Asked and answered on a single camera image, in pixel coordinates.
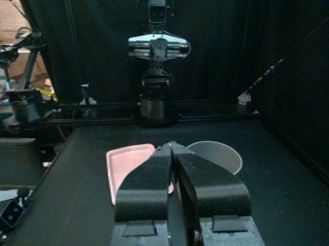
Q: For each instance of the black aluminium frame rail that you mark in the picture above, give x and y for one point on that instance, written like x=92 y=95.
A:
x=107 y=112

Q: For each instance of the white tag clip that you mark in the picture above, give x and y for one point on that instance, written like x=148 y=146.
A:
x=243 y=97

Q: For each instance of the grey round bowl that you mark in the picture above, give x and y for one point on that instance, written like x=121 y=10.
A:
x=218 y=155

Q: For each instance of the black cloth curtain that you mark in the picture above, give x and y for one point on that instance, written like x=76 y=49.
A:
x=179 y=48

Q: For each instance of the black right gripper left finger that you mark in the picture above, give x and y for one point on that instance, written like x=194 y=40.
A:
x=143 y=185

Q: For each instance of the pink rectangular plate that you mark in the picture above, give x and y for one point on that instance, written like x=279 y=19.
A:
x=128 y=166

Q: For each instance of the grey chair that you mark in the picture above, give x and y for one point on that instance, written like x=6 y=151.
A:
x=16 y=161

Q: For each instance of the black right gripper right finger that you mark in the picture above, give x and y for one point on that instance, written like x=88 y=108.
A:
x=210 y=185

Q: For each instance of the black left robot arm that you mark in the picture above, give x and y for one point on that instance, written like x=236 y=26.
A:
x=156 y=96

